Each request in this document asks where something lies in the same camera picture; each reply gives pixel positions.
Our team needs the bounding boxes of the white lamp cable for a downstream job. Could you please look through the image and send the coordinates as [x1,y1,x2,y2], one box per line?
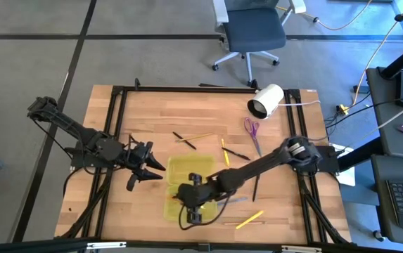
[277,99,321,107]

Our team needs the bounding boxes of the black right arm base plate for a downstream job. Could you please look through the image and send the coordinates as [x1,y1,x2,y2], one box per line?
[294,145,341,174]

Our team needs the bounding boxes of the yellow highlighter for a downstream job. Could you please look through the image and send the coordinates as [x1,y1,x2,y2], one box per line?
[235,209,265,231]

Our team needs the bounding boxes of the natural wood pencil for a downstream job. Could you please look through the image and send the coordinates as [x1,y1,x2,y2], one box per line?
[221,220,267,226]

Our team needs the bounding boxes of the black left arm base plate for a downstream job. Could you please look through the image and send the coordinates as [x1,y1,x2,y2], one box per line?
[70,138,120,169]

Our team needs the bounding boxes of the hanging yellow cable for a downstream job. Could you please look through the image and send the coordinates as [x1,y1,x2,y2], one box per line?
[350,0,403,108]

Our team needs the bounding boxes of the translucent yellow-green supply box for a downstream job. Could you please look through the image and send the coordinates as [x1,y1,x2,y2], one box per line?
[163,153,220,223]

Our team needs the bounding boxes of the dark red pen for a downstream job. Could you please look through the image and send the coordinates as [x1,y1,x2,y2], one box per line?
[221,146,252,162]

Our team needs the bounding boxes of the black pen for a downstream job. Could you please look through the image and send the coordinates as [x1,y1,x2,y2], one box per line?
[172,131,198,151]
[252,174,261,203]

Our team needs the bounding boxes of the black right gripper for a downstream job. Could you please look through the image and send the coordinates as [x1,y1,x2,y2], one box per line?
[177,172,220,226]

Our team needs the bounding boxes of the grey office chair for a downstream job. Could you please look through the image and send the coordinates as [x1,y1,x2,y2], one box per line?
[211,0,307,87]

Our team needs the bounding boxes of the black desk leg beam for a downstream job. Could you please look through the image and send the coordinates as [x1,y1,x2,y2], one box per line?
[336,136,381,173]
[378,44,403,80]

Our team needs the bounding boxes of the silver metal bracket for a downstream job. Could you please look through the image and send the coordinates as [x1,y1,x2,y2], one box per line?
[86,240,127,250]
[281,245,324,253]

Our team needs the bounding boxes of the yellow floor cable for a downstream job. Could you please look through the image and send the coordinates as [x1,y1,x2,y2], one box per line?
[276,0,374,32]

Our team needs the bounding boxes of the blue pen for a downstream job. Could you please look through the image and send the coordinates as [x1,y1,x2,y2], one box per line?
[217,196,249,207]

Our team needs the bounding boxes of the thin yellow pencil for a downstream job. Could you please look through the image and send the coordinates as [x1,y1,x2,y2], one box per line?
[174,132,215,143]

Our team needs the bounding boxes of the dark grey desk top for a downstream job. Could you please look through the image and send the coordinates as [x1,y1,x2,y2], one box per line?
[365,66,403,161]
[369,154,403,247]

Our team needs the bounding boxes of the white paper sheet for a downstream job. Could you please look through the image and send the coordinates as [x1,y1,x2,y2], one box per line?
[329,142,357,187]

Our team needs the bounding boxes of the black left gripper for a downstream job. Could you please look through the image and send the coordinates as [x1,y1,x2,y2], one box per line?
[122,141,167,193]

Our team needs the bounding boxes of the black power cable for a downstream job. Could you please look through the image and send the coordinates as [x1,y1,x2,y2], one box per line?
[326,93,403,129]

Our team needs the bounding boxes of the black aluminium table frame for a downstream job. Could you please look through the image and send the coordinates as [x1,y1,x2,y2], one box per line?
[58,77,352,247]

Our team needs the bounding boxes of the short yellow marker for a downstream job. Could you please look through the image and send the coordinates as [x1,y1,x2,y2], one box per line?
[220,137,231,168]

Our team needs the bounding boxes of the purple-handled scissors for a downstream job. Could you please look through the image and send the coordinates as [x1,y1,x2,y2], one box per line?
[243,117,263,158]

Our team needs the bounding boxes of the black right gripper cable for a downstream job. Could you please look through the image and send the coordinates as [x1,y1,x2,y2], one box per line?
[177,191,236,231]

